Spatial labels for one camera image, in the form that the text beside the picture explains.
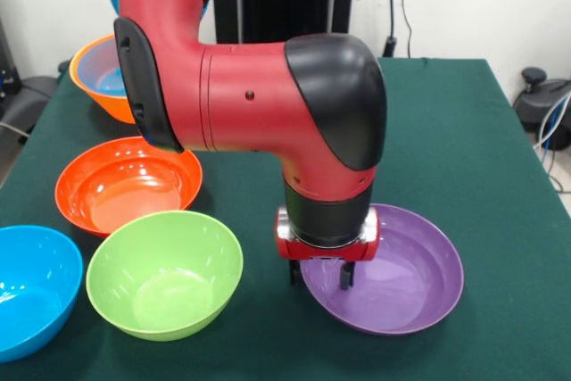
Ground purple bowl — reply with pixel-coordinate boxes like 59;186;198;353
299;203;465;336

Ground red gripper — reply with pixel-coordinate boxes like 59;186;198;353
275;232;381;290

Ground green bowl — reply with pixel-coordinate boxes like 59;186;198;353
86;210;244;342

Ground black cable with plug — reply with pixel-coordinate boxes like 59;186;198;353
384;0;399;59

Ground black round base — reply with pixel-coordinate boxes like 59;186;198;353
512;67;571;153

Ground dark green tablecloth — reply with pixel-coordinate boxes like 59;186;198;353
0;55;571;381

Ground red bowl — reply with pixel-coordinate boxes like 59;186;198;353
54;136;204;239

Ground blue and white cables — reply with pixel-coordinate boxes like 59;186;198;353
533;93;571;195

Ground orange bowl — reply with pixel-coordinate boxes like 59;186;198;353
69;34;137;126

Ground black equipment box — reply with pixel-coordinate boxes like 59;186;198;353
0;17;21;96

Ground grey round base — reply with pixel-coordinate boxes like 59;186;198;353
0;75;59;132

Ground translucent blue bowl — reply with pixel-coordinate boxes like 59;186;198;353
73;37;128;97

